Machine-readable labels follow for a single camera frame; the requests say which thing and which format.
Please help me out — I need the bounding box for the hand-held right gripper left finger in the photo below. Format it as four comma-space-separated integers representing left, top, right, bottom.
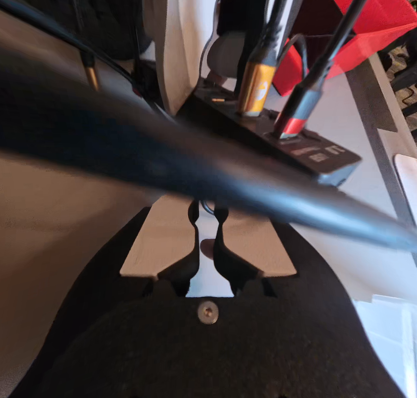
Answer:
120, 194, 200, 296

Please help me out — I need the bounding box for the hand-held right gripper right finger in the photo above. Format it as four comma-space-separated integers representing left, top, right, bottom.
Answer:
213, 207, 298, 296

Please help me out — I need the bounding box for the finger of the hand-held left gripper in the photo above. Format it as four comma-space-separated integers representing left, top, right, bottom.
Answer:
151, 0, 199, 116

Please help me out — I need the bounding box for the black cable with orange plugs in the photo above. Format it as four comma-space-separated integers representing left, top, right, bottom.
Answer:
0, 0, 310, 117

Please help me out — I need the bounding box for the black usb hub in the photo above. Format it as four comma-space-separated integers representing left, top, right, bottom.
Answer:
177, 79, 362, 187

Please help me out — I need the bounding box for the black cable with red plugs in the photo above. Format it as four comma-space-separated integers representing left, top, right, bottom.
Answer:
273, 0, 378, 139

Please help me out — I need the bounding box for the clear plastic bin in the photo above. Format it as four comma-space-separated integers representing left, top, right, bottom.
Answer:
353, 294, 417, 398

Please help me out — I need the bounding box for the red open-front bin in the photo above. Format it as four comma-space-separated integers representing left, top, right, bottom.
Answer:
273, 0, 417, 97

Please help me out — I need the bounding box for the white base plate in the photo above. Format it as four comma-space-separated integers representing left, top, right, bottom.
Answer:
394, 154, 417, 216

